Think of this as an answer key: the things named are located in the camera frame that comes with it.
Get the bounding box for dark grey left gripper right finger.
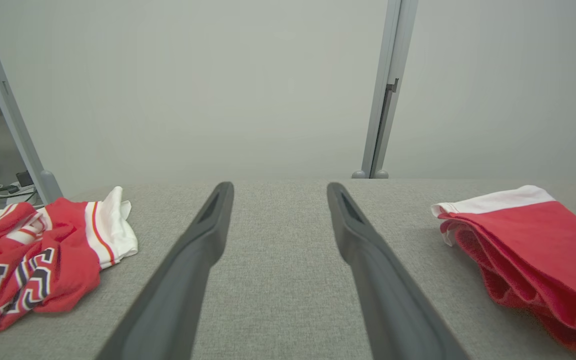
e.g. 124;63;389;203
326;182;470;360

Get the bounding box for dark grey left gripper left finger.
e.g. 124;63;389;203
95;181;235;360

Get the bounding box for red and white sports jersey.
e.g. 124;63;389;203
0;186;139;346

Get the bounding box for red shorts with white trim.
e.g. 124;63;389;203
430;185;576;353

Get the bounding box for grey partition post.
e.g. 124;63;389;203
351;0;419;180

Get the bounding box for grey metal frame post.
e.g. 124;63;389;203
0;0;64;205

